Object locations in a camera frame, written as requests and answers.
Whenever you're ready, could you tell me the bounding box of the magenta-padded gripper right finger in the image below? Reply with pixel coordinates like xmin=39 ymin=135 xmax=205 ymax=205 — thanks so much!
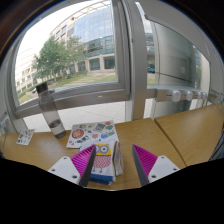
xmin=131 ymin=144 xmax=181 ymax=187

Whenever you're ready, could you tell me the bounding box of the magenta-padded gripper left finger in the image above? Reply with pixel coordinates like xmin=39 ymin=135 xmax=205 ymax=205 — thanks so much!
xmin=48 ymin=144 xmax=98 ymax=188

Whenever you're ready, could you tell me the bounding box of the white owl-print towel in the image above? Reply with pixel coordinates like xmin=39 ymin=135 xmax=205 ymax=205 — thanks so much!
xmin=78 ymin=140 xmax=125 ymax=185

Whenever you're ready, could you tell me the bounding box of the sticker sheet with red circle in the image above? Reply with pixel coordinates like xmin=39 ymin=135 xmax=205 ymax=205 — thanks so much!
xmin=65 ymin=120 xmax=120 ymax=149

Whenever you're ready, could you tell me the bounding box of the sticker sheet with small stickers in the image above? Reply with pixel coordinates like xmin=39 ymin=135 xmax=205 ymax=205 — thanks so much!
xmin=15 ymin=129 xmax=36 ymax=146

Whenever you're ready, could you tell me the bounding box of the clear grey water bottle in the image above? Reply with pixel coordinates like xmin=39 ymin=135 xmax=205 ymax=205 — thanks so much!
xmin=35 ymin=82 xmax=67 ymax=140

